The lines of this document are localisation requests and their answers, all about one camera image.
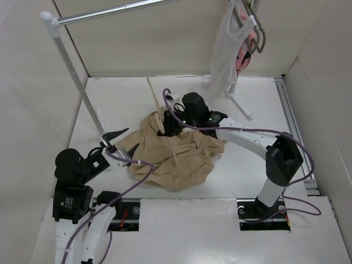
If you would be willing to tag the grey clothes hanger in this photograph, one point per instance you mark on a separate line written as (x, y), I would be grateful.
(259, 41)

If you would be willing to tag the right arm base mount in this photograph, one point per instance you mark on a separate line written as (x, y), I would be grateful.
(251, 219)

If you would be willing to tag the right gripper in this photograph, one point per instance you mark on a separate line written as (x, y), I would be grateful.
(171, 128)

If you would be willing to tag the beige t shirt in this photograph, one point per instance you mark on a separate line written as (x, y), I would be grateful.
(180, 162)

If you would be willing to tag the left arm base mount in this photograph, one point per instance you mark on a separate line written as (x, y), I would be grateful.
(127, 216)

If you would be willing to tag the white tank top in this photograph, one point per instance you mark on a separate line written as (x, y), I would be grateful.
(230, 39)

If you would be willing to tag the wooden clothes hanger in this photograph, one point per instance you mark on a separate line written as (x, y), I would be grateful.
(159, 119)

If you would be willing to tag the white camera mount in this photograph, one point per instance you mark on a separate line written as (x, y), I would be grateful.
(172, 97)
(118, 158)

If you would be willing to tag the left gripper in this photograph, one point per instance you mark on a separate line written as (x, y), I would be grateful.
(114, 134)

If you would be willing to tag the pink patterned garment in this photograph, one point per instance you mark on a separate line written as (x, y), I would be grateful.
(244, 56)

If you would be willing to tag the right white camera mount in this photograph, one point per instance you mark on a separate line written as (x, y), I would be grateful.
(172, 97)

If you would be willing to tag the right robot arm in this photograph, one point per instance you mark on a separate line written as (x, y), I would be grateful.
(278, 149)

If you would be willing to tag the aluminium rail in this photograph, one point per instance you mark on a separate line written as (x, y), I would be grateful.
(310, 183)

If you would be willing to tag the white clothes rack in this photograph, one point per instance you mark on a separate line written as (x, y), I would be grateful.
(52, 26)

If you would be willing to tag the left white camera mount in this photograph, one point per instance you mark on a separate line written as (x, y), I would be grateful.
(118, 158)

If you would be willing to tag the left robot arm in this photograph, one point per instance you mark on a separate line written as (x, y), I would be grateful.
(82, 226)

